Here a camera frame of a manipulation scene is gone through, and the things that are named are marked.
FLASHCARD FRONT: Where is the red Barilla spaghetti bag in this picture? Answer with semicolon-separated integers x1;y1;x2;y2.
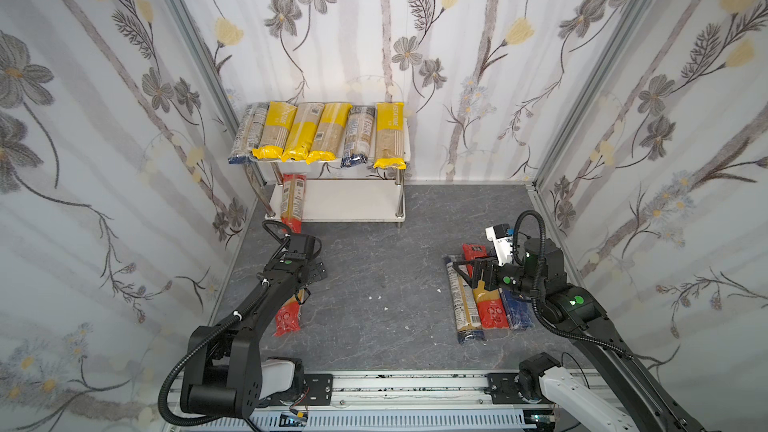
462;244;509;330

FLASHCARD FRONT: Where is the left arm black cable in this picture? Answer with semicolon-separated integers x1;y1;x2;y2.
157;220;319;428

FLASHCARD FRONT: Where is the red spaghetti bag white label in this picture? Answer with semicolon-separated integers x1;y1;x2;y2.
280;174;306;233

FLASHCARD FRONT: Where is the yellow Pastatime spaghetti bag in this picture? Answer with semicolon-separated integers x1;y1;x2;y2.
252;101;298;160

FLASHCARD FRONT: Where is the long yellow spaghetti bag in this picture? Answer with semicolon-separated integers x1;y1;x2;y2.
374;102;406;170

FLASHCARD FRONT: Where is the yellow band spaghetti bag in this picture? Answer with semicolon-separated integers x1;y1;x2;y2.
281;102;324;162

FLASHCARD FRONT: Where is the clear grey labelled spaghetti bag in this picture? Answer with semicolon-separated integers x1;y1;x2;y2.
228;102;269;164

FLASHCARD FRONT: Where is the blue Barilla spaghetti box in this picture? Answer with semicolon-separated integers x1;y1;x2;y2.
500;289;534;330

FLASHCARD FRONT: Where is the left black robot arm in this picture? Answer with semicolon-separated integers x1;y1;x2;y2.
158;233;322;426

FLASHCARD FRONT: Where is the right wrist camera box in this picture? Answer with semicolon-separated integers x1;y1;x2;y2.
485;223;515;265

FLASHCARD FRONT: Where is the blue gold spaghetti bag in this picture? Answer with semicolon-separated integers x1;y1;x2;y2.
444;255;486;344
341;105;376;168

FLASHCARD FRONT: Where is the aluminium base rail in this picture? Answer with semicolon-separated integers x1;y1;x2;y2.
201;370;585;431

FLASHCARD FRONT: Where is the yellow spaghetti bag barcode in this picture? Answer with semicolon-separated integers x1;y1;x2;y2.
306;102;352;164

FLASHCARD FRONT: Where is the white two-tier shelf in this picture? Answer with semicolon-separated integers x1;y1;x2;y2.
246;113;410;224

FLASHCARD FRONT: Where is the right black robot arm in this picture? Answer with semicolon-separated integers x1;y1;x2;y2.
452;238;704;431

